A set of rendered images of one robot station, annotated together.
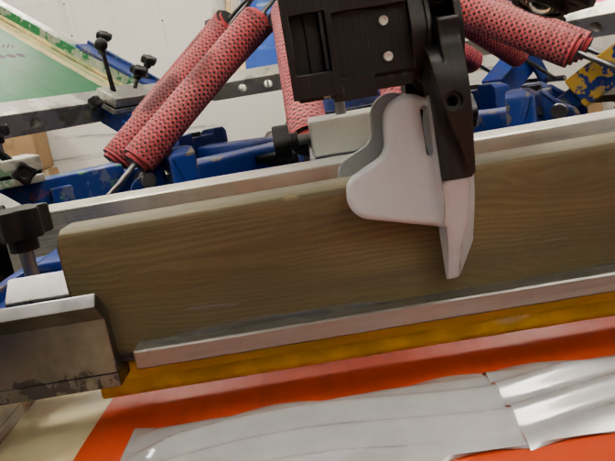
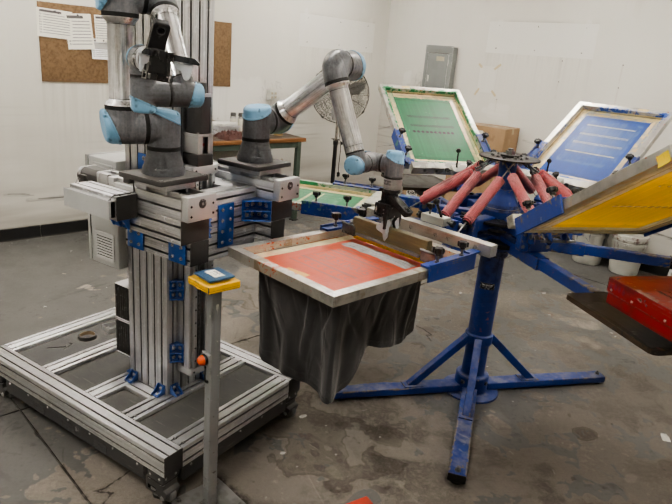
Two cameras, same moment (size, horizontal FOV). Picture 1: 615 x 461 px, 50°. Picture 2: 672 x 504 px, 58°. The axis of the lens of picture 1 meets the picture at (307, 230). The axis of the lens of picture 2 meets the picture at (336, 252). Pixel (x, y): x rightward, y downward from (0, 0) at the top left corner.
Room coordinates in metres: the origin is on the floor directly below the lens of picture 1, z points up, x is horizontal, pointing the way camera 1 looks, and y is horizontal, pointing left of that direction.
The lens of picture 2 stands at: (-1.54, -1.56, 1.71)
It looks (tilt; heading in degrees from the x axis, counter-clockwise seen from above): 18 degrees down; 44
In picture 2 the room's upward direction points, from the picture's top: 5 degrees clockwise
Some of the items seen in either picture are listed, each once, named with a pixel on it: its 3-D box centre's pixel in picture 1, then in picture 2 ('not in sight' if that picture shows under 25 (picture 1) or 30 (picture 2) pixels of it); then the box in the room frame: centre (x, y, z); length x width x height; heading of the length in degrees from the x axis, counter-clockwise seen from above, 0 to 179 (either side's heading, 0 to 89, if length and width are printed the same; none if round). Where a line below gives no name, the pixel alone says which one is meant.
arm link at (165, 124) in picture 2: not in sight; (161, 126); (-0.44, 0.38, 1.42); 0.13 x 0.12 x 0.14; 165
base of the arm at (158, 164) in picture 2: not in sight; (163, 159); (-0.44, 0.37, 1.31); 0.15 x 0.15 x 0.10
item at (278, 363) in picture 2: not in sight; (293, 328); (-0.16, -0.07, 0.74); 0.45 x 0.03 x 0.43; 89
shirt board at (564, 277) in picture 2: not in sight; (574, 281); (0.84, -0.66, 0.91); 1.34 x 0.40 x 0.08; 59
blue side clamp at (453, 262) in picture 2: not in sight; (448, 265); (0.37, -0.35, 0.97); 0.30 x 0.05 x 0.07; 179
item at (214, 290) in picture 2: not in sight; (211, 398); (-0.43, 0.06, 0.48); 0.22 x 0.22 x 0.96; 89
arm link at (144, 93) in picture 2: not in sight; (148, 94); (-0.62, 0.15, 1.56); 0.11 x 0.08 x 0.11; 165
